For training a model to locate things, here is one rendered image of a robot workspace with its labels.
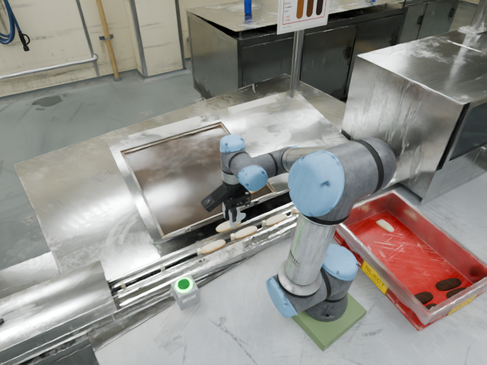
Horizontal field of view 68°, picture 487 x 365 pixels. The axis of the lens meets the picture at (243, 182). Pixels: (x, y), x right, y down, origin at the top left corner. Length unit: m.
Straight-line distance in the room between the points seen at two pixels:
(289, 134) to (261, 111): 0.21
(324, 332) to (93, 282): 0.73
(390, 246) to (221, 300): 0.67
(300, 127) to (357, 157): 1.17
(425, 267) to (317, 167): 0.90
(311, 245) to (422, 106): 0.90
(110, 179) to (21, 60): 3.11
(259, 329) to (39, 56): 4.08
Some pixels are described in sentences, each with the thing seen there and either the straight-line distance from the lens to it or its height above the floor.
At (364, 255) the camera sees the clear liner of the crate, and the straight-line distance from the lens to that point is 1.33.
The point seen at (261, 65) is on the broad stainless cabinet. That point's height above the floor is 0.71.
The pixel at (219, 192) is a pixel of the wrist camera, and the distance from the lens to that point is 1.20.
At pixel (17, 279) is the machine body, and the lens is 1.55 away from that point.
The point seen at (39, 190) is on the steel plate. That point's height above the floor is 0.82.
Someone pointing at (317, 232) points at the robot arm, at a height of 1.33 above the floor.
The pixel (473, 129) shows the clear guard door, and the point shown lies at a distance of 1.66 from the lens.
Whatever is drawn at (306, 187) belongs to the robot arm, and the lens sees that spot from 0.69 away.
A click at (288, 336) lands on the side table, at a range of 1.21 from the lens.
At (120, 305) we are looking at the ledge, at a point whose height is 0.86.
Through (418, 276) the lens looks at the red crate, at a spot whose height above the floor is 0.82.
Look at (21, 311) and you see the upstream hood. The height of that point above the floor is 0.92.
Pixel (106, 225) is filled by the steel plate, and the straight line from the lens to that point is 1.58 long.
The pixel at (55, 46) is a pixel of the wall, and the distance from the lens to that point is 4.74.
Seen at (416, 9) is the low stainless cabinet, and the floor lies 0.68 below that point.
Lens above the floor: 1.90
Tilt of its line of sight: 40 degrees down
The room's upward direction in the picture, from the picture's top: straight up
